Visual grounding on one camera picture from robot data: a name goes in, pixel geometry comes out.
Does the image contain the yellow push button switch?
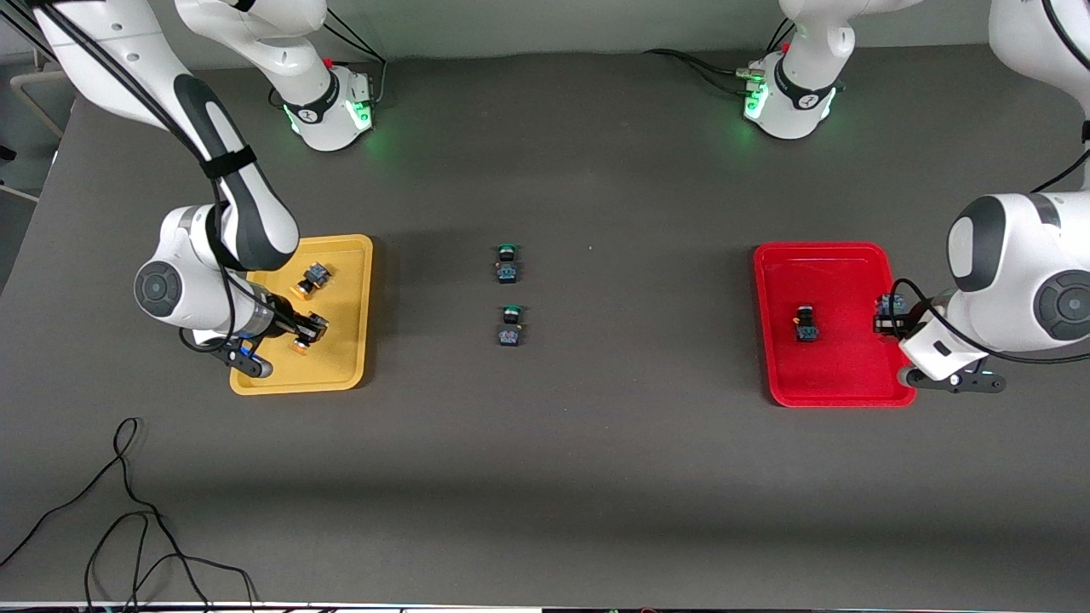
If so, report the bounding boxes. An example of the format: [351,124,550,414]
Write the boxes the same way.
[290,313,331,355]
[291,261,332,301]

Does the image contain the yellow plastic tray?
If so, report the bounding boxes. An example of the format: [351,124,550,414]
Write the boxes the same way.
[229,234,375,397]

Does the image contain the red plastic tray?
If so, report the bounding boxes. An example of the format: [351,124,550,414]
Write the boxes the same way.
[754,242,918,409]

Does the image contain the dark grey table cloth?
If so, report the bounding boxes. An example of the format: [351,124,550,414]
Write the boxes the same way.
[0,34,1090,607]

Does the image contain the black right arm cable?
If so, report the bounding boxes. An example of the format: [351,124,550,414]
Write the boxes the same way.
[0,0,256,354]

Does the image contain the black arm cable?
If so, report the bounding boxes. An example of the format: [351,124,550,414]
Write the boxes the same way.
[886,0,1090,365]
[0,0,256,354]

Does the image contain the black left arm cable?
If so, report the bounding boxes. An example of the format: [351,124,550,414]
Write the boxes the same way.
[886,0,1090,365]

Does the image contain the thin black loose cable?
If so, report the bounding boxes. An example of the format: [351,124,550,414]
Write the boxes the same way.
[0,416,258,613]

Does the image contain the black right arm base cables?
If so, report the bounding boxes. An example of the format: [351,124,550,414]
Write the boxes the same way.
[268,13,390,112]

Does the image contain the black arm base cables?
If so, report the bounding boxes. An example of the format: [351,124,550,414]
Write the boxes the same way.
[268,13,390,112]
[643,17,797,96]

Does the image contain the beige metal frame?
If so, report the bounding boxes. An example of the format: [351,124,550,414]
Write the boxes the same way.
[10,68,77,139]

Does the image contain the black left arm base cables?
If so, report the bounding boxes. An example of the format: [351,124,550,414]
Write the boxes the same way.
[643,17,797,96]

